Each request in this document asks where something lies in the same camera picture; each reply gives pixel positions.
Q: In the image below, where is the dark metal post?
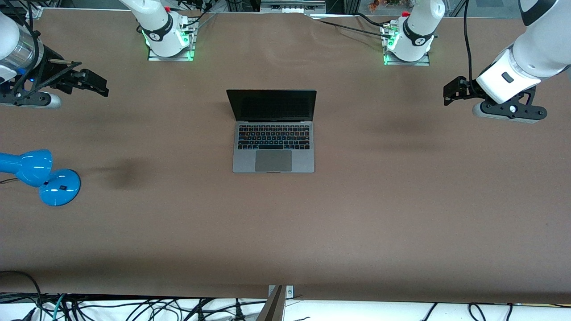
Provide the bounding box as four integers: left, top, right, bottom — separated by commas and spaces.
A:
257, 285, 286, 321

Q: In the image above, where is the grey power strip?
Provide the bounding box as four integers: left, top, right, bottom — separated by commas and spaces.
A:
260, 0, 327, 14

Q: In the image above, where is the black cable across table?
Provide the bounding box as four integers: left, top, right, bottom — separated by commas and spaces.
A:
308, 13, 395, 38

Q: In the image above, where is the grey laptop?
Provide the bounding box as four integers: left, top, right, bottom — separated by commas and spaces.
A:
226, 89, 317, 173

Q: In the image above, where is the blue desk lamp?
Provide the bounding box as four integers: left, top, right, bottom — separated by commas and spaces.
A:
0, 149, 82, 207

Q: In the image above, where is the orange patterned object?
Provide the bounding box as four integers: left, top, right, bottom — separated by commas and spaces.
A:
368, 0, 402, 12

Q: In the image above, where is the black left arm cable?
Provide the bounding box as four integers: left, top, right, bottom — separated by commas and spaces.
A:
463, 0, 474, 87

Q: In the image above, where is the black base cable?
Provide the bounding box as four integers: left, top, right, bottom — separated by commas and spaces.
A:
178, 0, 219, 32

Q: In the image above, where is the thick black looped cable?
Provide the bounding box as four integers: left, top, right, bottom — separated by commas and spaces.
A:
0, 270, 43, 319

